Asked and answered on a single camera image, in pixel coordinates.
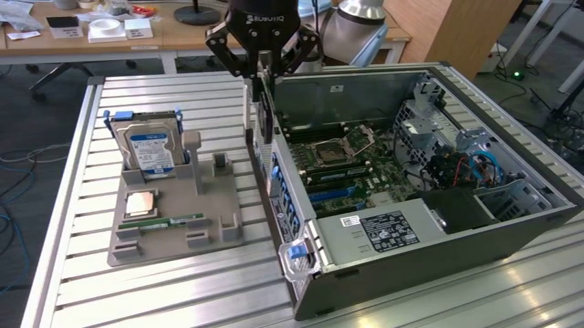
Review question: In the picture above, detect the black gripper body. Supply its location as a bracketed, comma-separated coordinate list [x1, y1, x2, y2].
[226, 0, 304, 53]

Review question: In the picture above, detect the black graphics card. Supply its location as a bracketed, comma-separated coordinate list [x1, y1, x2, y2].
[252, 51, 280, 146]

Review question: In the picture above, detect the black lamp base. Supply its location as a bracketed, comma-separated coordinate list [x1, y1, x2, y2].
[173, 0, 224, 26]

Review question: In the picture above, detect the white cube box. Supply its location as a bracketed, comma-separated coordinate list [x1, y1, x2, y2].
[123, 18, 154, 41]

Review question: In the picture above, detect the white flat box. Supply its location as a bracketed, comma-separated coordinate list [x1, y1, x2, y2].
[87, 25, 129, 44]

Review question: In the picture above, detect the dark bag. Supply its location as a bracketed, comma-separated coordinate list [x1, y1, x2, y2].
[101, 0, 130, 17]

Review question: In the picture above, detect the white tape roll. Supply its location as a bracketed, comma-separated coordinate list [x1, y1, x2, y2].
[89, 18, 121, 35]

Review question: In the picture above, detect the metal socket cover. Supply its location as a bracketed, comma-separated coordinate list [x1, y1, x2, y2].
[343, 123, 377, 152]

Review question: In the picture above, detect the CPU socket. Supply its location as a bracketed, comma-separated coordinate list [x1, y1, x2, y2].
[309, 138, 356, 169]

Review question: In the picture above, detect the hard disk with blue carrier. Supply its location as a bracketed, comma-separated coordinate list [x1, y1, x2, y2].
[102, 109, 186, 181]

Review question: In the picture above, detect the white box with black top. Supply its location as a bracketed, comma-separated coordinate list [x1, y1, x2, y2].
[45, 15, 86, 40]

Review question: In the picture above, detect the RAM stick with blue label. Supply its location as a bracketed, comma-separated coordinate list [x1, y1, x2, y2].
[312, 166, 371, 182]

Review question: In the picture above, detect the wooden desk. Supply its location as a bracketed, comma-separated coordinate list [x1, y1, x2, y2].
[0, 0, 413, 66]

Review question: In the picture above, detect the perforated metal disk bay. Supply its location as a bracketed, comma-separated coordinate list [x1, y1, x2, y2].
[391, 80, 463, 167]

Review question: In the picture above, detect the black chair base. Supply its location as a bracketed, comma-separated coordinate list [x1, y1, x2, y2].
[27, 60, 139, 103]

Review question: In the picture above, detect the black expansion slot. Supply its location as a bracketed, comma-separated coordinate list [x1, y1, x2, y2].
[304, 180, 360, 194]

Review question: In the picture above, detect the green motherboard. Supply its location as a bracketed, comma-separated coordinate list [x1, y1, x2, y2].
[278, 118, 424, 219]

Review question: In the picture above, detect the wooden cabinet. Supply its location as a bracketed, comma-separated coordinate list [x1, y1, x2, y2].
[396, 0, 524, 79]

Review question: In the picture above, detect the white device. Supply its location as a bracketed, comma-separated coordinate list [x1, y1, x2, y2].
[483, 42, 511, 74]

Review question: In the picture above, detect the grey parts rack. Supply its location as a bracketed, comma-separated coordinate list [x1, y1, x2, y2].
[106, 130, 246, 269]

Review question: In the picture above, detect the red and white paper label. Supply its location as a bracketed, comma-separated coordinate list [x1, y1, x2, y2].
[6, 30, 42, 41]

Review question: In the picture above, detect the silver heatsink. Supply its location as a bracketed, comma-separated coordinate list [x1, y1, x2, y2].
[371, 191, 399, 206]

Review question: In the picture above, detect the grey plastic bag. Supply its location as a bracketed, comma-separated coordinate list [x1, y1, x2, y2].
[0, 1, 43, 32]

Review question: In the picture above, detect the copper-topped CPU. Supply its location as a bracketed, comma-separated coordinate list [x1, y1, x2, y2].
[125, 191, 157, 217]

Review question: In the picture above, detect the green RAM stick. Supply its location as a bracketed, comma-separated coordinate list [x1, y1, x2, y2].
[117, 213, 205, 230]

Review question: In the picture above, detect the grey power supply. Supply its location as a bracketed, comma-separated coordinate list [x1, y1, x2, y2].
[309, 199, 451, 274]

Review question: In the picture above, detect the blue plastic latch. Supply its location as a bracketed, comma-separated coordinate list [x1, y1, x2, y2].
[289, 244, 311, 263]

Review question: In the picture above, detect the open metal disk bay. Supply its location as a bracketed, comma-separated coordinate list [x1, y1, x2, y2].
[472, 177, 556, 223]

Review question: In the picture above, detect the dark grey PC case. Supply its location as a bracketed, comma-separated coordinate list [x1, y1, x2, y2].
[244, 61, 578, 322]

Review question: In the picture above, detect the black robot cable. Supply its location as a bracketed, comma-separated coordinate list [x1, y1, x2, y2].
[311, 0, 328, 57]

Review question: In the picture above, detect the black wire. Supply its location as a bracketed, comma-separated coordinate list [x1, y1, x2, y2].
[401, 160, 435, 192]

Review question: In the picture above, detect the white floor cable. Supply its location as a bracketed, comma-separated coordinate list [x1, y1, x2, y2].
[0, 143, 70, 164]

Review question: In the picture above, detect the red wire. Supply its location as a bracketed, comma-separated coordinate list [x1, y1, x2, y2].
[456, 155, 474, 187]

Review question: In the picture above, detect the blue wire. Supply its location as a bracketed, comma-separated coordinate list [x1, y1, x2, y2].
[470, 150, 504, 188]

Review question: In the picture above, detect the white table frame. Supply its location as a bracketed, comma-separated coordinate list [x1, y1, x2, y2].
[496, 0, 584, 94]

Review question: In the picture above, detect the blue floor cable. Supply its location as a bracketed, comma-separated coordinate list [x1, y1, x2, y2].
[0, 163, 37, 295]

